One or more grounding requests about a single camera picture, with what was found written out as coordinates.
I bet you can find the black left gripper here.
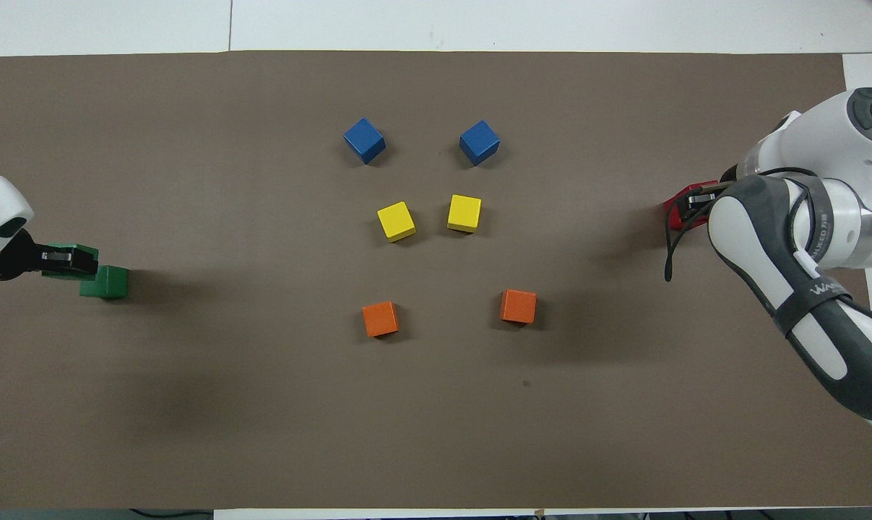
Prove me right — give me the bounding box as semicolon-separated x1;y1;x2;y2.
0;230;98;281

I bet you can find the thin black floor cable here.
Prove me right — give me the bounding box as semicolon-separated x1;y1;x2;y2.
129;508;214;519

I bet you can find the green wooden block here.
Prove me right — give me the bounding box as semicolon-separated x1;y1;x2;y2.
41;243;100;282
79;265;130;299

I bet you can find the blue wooden block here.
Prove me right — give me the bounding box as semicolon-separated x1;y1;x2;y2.
343;118;387;165
459;120;501;167

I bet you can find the orange wooden block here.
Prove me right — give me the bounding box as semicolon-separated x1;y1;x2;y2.
362;300;400;338
500;289;538;325

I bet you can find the brown paper table mat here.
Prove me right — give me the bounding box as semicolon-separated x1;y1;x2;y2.
0;51;872;511

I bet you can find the yellow wooden block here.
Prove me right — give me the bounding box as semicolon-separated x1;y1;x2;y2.
447;194;483;234
376;201;417;243

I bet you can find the red wooden block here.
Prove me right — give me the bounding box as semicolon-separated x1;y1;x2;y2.
678;180;720;217
662;192;704;232

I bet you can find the black velcro cable strap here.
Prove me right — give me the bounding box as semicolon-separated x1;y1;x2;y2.
772;271;859;337

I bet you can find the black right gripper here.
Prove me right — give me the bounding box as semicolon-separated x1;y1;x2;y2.
685;165;743;221

